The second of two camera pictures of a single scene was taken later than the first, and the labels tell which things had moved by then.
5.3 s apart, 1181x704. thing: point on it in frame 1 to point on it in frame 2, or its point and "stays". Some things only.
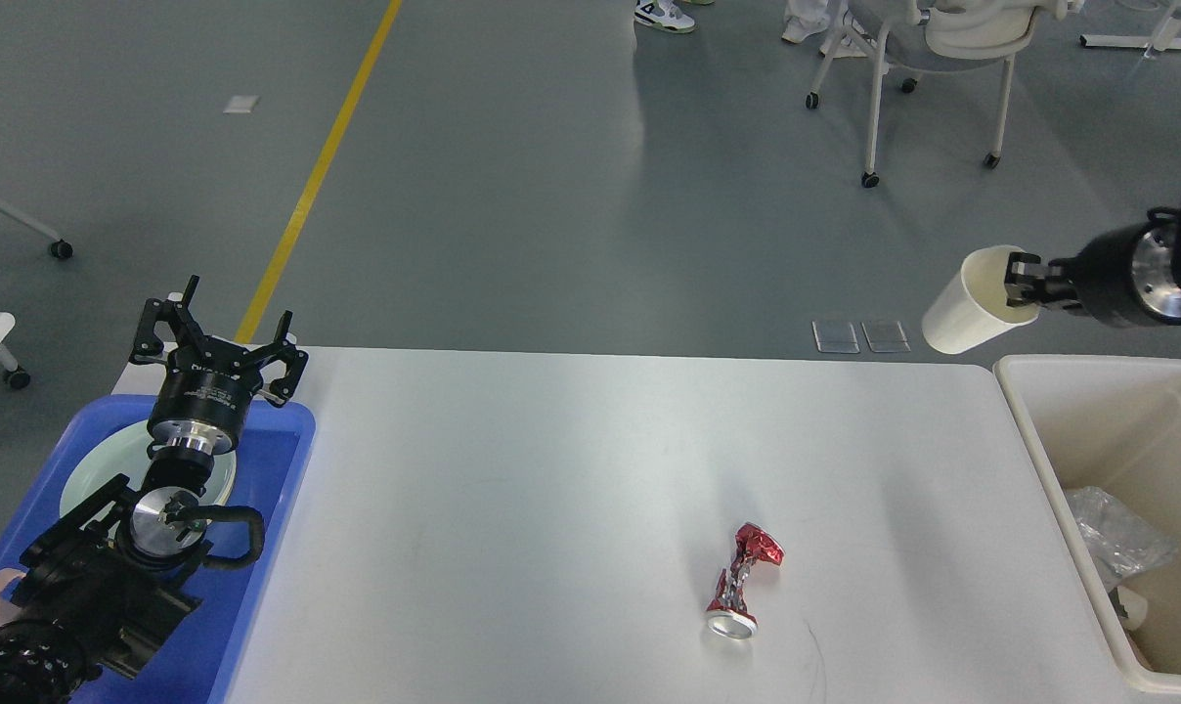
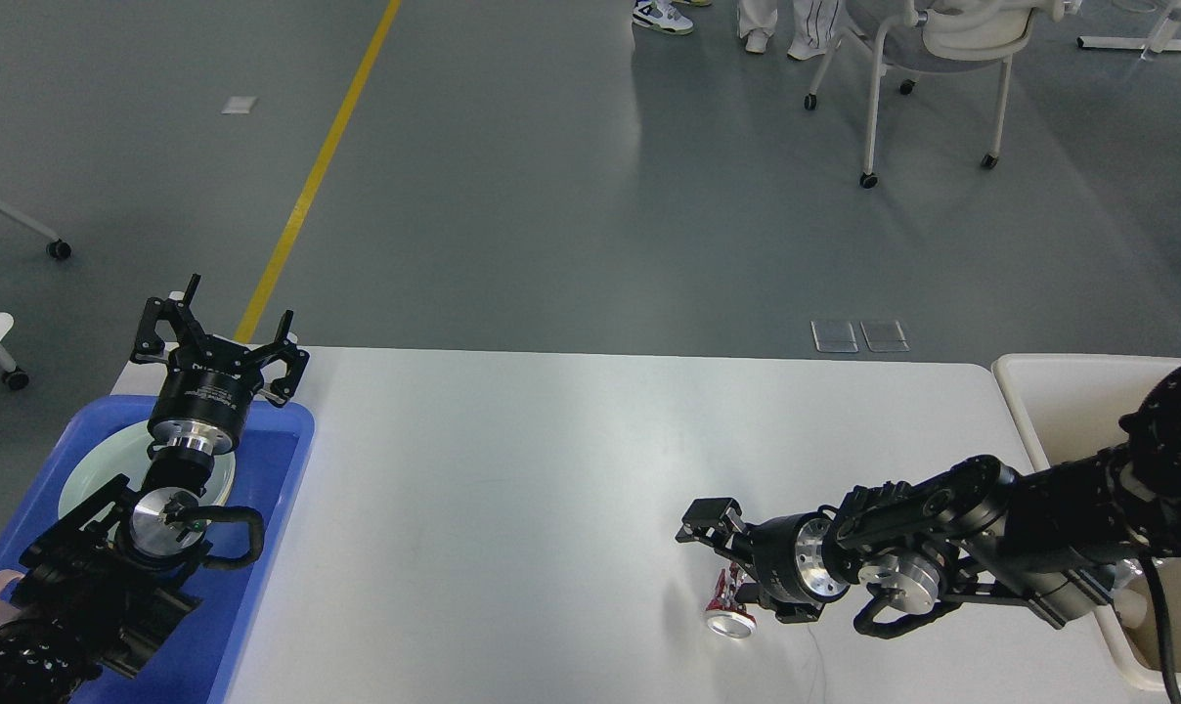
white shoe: (846, 48) to (801, 48)
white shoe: (796, 27) to (757, 41)
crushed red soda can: (729, 614) stays
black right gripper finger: (1042, 298) to (748, 592)
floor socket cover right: (886, 336) stays
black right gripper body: (1129, 274) to (784, 554)
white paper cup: (1135, 606) stays
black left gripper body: (203, 395) stays
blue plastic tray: (202, 665) stays
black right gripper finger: (1023, 266) to (712, 520)
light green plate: (122, 452) stays
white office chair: (914, 36) stays
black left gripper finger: (282, 388) stays
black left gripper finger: (149, 345) stays
